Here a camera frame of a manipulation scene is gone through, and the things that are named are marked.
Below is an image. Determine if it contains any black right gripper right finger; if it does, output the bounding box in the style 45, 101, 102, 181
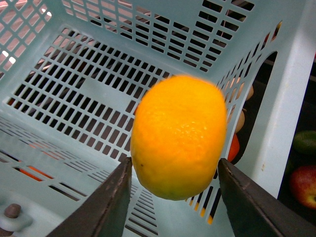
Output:
218, 158, 316, 237

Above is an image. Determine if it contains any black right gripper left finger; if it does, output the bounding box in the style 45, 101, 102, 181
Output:
48, 158, 132, 237

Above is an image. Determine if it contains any yellow lemon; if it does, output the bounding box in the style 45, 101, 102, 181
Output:
130, 75, 227, 200

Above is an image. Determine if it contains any light blue shopping basket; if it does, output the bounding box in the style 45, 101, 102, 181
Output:
0, 0, 316, 237

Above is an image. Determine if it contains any red apple centre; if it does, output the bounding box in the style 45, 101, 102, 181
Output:
289, 165, 316, 210

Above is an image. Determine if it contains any green lime centre left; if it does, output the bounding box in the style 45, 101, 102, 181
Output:
292, 130, 316, 155

